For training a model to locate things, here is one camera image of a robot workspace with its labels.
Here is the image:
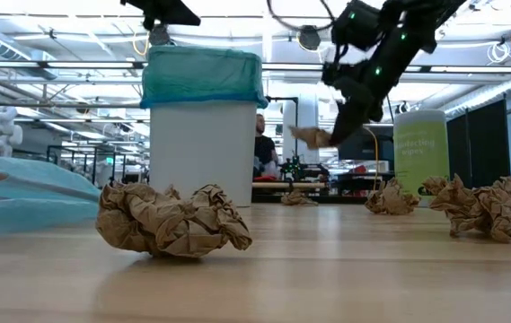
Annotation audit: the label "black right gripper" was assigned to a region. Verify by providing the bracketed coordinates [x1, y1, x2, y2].
[321, 60, 392, 147]

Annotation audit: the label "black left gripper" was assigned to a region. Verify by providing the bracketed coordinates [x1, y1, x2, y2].
[119, 0, 201, 31]

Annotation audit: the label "teal trash bag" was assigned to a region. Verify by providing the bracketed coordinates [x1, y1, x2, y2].
[140, 44, 269, 109]

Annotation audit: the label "white plastic trash bin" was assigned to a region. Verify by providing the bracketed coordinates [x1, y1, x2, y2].
[149, 100, 259, 208]

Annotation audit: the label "light blue trash bag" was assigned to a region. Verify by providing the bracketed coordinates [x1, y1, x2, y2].
[0, 154, 102, 237]

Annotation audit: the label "black monitor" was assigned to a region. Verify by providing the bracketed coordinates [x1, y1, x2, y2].
[338, 125, 395, 162]

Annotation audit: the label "green disinfecting wipes canister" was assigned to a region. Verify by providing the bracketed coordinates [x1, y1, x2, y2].
[392, 109, 450, 208]

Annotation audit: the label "black machine green lights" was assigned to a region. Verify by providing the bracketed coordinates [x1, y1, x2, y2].
[279, 155, 330, 181]

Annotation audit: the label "person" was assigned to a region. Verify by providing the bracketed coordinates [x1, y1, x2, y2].
[253, 113, 279, 179]

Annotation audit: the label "long wooden bar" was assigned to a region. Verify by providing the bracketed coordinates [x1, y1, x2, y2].
[252, 181, 328, 189]

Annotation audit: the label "black partition panel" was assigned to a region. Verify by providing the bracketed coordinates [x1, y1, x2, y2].
[445, 99, 511, 189]

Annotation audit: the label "white robot figure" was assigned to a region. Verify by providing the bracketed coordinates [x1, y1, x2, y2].
[0, 106, 23, 158]

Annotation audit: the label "yellow cable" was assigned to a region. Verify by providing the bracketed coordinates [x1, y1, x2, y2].
[362, 127, 380, 192]

